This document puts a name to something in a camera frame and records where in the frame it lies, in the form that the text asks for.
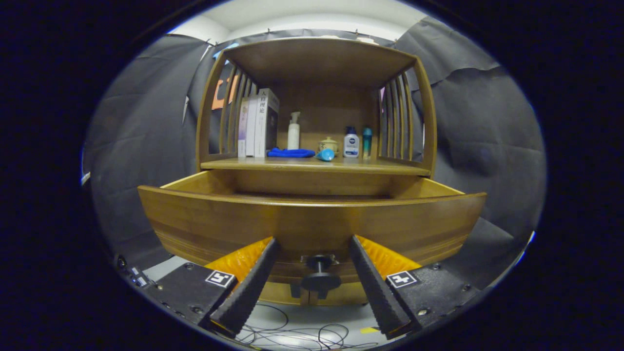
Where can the beige lidded tea cup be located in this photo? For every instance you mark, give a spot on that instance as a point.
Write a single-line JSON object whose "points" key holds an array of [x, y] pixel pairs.
{"points": [[329, 145]]}

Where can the blue cloth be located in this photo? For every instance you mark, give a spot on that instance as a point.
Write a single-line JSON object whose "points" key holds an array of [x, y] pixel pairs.
{"points": [[290, 153]]}

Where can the wooden drawer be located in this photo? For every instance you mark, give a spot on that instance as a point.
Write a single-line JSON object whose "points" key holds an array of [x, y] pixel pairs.
{"points": [[312, 219]]}

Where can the pale purple book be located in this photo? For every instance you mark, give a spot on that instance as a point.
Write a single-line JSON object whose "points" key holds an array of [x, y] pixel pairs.
{"points": [[242, 129]]}

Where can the blue and white tube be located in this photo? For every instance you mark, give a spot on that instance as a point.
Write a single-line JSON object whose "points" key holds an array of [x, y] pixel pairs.
{"points": [[325, 155]]}

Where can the wooden cabinet door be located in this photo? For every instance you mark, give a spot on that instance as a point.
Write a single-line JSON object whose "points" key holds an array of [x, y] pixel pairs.
{"points": [[280, 295], [346, 294]]}

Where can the wooden cabinet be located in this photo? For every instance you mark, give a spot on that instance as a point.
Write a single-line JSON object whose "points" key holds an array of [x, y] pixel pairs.
{"points": [[321, 63]]}

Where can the slim teal bottle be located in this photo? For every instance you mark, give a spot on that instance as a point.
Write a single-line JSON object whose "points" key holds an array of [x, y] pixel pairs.
{"points": [[367, 144]]}

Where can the wooden countertop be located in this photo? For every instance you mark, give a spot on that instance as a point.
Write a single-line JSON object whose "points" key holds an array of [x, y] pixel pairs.
{"points": [[370, 165]]}

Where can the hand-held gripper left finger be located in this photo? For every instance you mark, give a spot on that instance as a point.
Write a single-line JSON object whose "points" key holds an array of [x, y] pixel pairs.
{"points": [[253, 287]]}

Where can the white lotion bottle blue cap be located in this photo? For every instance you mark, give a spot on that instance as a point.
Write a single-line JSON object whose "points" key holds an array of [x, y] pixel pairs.
{"points": [[351, 145]]}

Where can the black drawer knob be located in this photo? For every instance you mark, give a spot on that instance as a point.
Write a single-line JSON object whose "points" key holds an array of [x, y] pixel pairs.
{"points": [[320, 282]]}

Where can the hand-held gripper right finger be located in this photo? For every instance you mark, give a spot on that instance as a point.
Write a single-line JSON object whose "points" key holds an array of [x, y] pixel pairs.
{"points": [[375, 287]]}

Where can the white pump bottle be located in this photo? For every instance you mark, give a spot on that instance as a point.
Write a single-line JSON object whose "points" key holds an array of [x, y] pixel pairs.
{"points": [[293, 136]]}

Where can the yellow floor tape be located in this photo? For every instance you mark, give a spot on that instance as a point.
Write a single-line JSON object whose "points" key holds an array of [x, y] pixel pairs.
{"points": [[369, 330]]}

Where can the black power strip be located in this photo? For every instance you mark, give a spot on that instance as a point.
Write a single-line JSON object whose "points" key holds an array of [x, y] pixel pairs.
{"points": [[135, 273]]}

